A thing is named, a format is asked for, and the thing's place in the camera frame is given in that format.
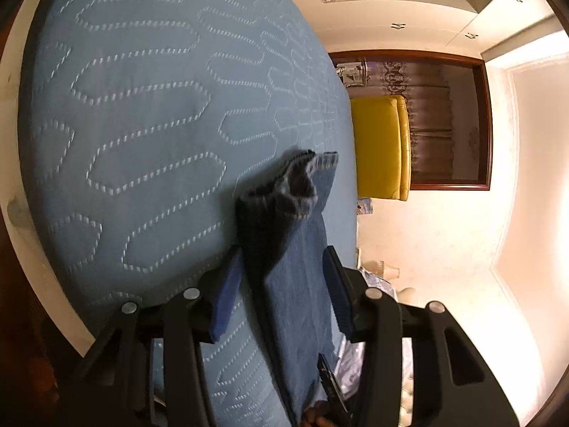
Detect grey crumpled blanket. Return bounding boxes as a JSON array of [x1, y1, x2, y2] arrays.
[[334, 267, 397, 400]]

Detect brown framed curtained window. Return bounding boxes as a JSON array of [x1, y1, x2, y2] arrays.
[[330, 49, 493, 191]]

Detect person's right hand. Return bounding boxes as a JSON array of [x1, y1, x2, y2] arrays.
[[299, 400, 350, 427]]

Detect dark blue denim jeans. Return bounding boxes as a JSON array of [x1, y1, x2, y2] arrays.
[[235, 151, 339, 424]]

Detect blue quilted bed cover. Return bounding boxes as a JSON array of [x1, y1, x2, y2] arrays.
[[17, 0, 357, 426]]

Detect yellow armchair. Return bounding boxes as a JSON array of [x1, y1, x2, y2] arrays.
[[350, 95, 412, 201]]

